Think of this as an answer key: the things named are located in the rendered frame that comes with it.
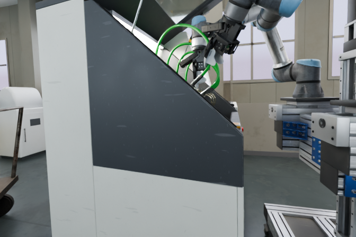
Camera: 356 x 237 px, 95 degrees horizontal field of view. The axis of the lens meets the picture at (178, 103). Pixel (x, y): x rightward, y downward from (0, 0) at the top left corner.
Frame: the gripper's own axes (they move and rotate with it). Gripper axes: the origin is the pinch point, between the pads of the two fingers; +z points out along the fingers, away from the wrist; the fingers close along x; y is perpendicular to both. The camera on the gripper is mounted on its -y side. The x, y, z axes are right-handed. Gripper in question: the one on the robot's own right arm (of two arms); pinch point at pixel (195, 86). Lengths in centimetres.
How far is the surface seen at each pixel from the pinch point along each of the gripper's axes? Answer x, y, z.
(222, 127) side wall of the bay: -35.1, 15.7, 14.2
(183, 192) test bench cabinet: -35, 3, 37
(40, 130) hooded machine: 121, -330, 66
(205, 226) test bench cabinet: -35, 10, 47
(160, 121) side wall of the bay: -35.1, -5.0, 13.0
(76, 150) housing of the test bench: -35, -45, 27
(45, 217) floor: 8, -142, 112
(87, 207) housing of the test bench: -35, -40, 51
